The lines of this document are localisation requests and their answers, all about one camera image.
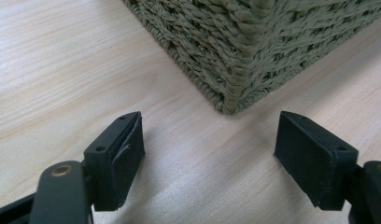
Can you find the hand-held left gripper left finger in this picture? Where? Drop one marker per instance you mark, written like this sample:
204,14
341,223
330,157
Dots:
117,161

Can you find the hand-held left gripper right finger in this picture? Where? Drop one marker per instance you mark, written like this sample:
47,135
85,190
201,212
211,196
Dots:
313,161

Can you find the green woven basket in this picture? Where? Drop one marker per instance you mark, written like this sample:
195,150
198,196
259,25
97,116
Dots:
241,46

